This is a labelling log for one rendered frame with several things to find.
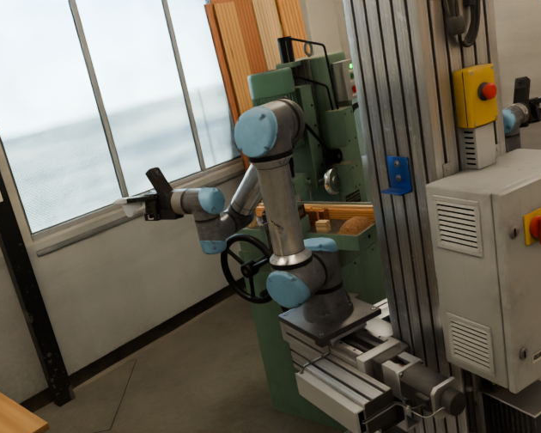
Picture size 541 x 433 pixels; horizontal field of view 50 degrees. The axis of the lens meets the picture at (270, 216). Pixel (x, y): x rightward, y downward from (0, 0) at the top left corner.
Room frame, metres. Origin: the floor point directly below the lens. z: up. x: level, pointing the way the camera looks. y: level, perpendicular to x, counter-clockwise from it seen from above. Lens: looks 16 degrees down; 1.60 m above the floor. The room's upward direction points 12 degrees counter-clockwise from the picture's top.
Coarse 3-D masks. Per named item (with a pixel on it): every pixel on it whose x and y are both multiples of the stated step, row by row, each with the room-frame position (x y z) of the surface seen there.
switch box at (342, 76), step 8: (336, 64) 2.46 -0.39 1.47; (344, 64) 2.45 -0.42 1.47; (352, 64) 2.49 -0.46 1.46; (336, 72) 2.47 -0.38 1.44; (344, 72) 2.44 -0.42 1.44; (352, 72) 2.48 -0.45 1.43; (336, 80) 2.47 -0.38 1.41; (344, 80) 2.44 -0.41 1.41; (336, 88) 2.47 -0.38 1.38; (344, 88) 2.45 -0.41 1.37; (344, 96) 2.45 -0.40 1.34; (352, 96) 2.46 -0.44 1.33
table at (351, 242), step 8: (336, 224) 2.14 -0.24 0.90; (240, 232) 2.34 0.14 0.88; (248, 232) 2.31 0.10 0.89; (256, 232) 2.29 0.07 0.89; (312, 232) 2.11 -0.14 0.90; (320, 232) 2.09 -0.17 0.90; (328, 232) 2.07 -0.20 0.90; (336, 232) 2.05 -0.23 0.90; (368, 232) 2.02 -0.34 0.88; (376, 232) 2.06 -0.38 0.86; (336, 240) 2.03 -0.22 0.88; (344, 240) 2.01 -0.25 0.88; (352, 240) 1.98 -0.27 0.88; (360, 240) 1.98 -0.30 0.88; (368, 240) 2.02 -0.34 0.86; (344, 248) 2.01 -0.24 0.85; (352, 248) 1.99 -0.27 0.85; (360, 248) 1.97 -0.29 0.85
